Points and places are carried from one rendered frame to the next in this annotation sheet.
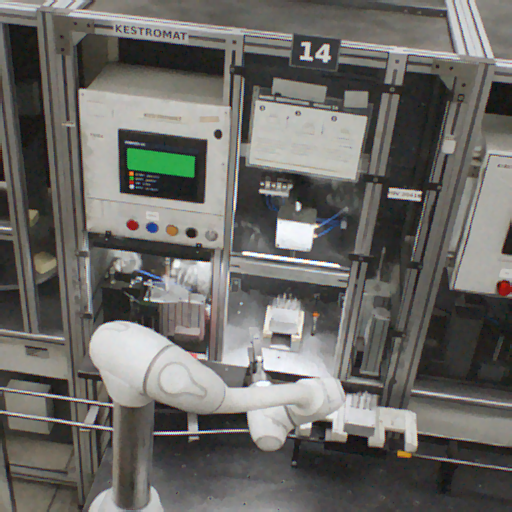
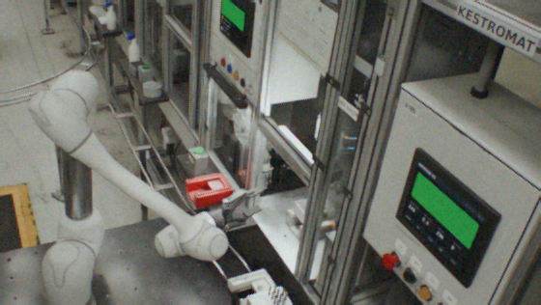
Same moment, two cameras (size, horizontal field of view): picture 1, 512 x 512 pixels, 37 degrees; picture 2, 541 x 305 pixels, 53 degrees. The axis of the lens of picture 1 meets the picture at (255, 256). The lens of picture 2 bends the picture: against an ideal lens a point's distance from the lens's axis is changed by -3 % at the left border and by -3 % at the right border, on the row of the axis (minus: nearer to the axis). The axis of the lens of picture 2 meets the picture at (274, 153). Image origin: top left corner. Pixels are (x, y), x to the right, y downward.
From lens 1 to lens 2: 1.70 m
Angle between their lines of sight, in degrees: 44
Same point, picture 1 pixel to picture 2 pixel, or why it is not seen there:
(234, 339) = (278, 207)
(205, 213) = (250, 69)
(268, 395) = (139, 190)
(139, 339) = (67, 78)
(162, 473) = not seen: hidden behind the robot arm
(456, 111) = (390, 28)
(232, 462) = (203, 279)
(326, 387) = (205, 233)
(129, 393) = not seen: hidden behind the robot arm
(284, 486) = not seen: outside the picture
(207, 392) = (50, 124)
